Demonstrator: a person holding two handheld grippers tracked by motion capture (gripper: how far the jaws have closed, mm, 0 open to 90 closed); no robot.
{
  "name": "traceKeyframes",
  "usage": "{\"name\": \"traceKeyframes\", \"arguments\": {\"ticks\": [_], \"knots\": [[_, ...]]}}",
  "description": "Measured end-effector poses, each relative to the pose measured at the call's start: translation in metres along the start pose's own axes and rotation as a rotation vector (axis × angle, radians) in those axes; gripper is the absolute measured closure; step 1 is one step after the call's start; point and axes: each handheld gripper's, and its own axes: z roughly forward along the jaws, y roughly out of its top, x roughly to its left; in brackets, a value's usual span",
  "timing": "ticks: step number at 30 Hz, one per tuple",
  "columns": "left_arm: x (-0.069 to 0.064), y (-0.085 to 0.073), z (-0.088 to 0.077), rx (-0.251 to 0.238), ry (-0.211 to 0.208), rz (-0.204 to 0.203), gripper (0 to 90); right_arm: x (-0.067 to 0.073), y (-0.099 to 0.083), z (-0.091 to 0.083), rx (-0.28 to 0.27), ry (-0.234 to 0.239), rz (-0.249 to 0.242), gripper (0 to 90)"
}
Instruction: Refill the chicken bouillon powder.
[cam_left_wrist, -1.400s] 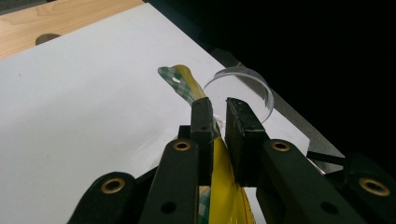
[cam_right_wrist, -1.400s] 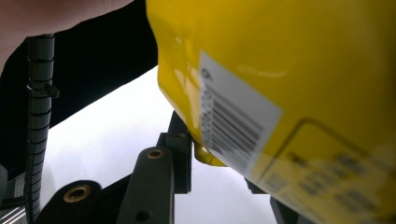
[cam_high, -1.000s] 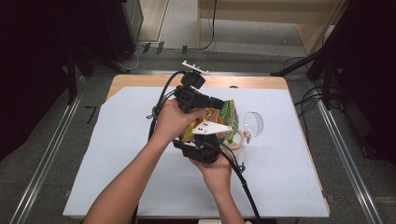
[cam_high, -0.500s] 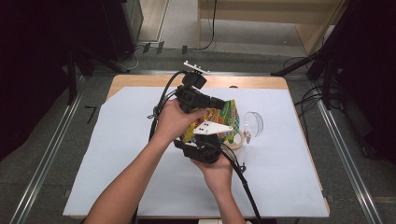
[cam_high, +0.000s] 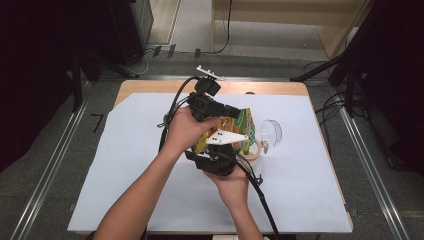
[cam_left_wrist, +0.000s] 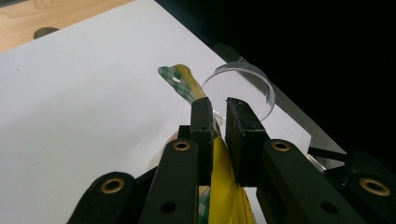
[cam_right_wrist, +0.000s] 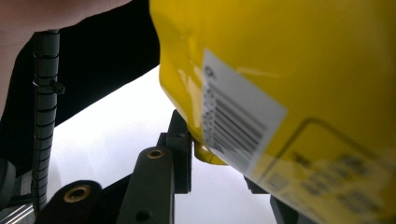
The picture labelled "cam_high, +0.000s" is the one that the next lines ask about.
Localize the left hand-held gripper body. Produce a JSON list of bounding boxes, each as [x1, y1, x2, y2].
[[186, 64, 228, 123]]

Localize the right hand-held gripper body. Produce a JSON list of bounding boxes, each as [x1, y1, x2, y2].
[[199, 130, 250, 177]]

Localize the yellow green spout pouch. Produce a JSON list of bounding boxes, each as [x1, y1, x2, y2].
[[193, 107, 257, 156]]

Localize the person's right hand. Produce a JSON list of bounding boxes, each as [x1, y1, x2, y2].
[[203, 165, 250, 209]]

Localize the person's left hand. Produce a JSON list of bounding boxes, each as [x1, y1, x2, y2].
[[164, 106, 223, 158]]

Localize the wooden table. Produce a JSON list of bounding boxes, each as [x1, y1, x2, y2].
[[113, 79, 354, 234]]

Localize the white table sheet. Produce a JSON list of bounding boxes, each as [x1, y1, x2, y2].
[[67, 92, 354, 234]]

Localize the light wooden shelf unit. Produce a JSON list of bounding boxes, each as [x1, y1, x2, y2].
[[210, 0, 372, 60]]

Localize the black cabinet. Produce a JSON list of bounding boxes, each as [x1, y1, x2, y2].
[[108, 0, 155, 67]]

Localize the black metal stand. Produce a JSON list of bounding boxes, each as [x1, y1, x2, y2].
[[68, 48, 138, 113]]

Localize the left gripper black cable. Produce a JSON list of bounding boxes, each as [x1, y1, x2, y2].
[[157, 76, 201, 153]]

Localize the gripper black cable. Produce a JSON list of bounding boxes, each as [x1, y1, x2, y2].
[[157, 76, 201, 153], [233, 152, 282, 240]]

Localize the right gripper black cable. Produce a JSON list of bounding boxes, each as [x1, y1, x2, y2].
[[233, 152, 282, 240]]

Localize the white floor cable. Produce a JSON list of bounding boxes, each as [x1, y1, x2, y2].
[[128, 49, 150, 76]]

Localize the black hanging cable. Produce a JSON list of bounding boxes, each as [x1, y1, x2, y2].
[[213, 0, 233, 55]]

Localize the black floor cables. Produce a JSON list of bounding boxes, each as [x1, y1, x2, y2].
[[302, 59, 354, 151]]

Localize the metal floor rail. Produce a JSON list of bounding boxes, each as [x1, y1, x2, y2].
[[9, 81, 93, 240], [333, 87, 412, 240]]

